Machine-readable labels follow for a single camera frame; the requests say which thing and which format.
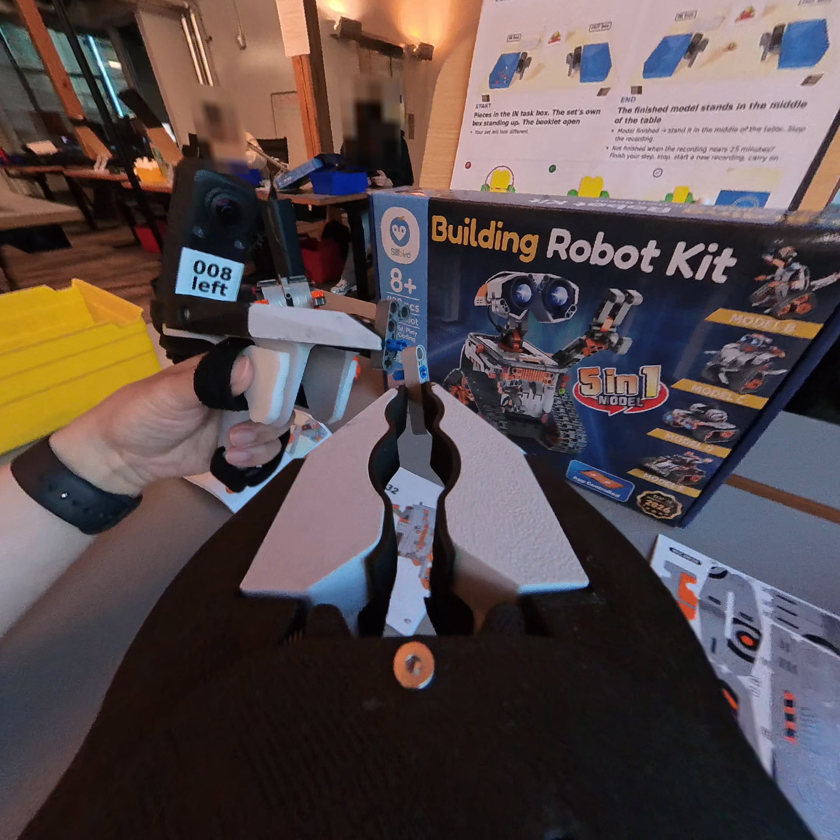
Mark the robot sticker sheet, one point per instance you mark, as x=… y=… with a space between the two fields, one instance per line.
x=754 y=623

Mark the black wrist band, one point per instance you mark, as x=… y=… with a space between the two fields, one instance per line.
x=72 y=492

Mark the grey holed beam with blue pin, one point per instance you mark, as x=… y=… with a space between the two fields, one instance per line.
x=394 y=346

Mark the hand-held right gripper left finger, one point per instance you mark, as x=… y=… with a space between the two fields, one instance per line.
x=315 y=518

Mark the person's left hand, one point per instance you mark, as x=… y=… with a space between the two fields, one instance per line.
x=151 y=420

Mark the open white instruction booklet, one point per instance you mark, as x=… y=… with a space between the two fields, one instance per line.
x=417 y=499

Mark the yellow plastic bin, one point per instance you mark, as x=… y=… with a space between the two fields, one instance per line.
x=65 y=354

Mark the grey desk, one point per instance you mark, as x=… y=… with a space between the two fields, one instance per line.
x=98 y=623

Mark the white instruction poster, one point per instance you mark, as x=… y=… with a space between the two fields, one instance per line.
x=656 y=138

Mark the robot kit box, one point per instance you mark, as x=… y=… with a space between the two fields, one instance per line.
x=590 y=328

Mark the short grey toy beam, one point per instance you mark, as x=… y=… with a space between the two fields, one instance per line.
x=412 y=394

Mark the person's left forearm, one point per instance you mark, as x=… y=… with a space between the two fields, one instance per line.
x=33 y=558

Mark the blue plastic bin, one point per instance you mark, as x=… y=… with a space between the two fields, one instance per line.
x=338 y=178

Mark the partly built toy robot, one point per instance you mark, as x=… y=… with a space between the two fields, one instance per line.
x=289 y=292

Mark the wooden backboard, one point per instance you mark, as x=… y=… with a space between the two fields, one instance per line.
x=446 y=131

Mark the black upright device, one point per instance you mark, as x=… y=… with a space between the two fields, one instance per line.
x=285 y=243

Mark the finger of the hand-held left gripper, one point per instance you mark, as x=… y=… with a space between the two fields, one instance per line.
x=308 y=325

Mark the red plastic bin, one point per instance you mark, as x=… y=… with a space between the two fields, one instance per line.
x=321 y=257

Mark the white paper notice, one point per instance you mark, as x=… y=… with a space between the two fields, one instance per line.
x=292 y=26

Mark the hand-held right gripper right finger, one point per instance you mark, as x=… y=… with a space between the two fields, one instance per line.
x=518 y=518

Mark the grey table with wooden edge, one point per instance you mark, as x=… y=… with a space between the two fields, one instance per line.
x=800 y=446

